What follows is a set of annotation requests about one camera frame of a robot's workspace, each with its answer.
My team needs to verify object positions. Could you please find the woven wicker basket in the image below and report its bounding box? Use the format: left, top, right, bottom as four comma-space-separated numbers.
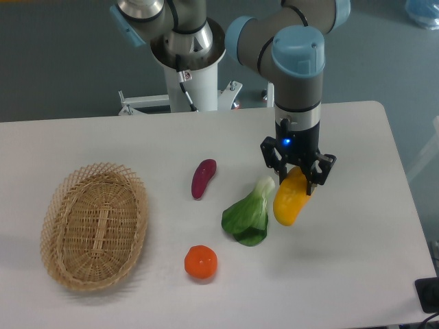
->
40, 162, 149, 291

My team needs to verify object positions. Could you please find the black cable on pedestal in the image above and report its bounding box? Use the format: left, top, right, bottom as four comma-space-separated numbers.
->
174, 53, 199, 112

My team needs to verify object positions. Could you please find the green bok choy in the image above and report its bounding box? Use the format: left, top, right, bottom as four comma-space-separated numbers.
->
221, 176, 275, 247

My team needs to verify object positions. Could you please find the purple sweet potato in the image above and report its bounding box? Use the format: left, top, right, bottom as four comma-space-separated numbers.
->
191, 159, 217, 199

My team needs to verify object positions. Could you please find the orange tangerine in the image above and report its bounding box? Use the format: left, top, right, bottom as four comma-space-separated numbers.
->
184, 245, 218, 280

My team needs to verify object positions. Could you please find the blue plastic bag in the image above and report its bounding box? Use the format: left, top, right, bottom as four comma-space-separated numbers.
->
405, 0, 438, 30

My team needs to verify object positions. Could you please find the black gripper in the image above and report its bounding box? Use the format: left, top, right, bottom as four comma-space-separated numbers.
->
260, 123, 337, 196

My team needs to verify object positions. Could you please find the black device at table edge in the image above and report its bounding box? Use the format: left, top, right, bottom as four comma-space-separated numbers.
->
414, 277, 438, 313

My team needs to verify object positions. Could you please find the yellow mango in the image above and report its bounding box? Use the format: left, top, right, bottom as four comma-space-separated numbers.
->
273, 167, 311, 226

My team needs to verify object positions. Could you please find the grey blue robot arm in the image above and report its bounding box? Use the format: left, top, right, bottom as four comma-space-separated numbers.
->
110, 1, 351, 194

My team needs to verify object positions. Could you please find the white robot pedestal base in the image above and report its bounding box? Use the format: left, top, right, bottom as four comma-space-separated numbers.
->
117, 17, 275, 117

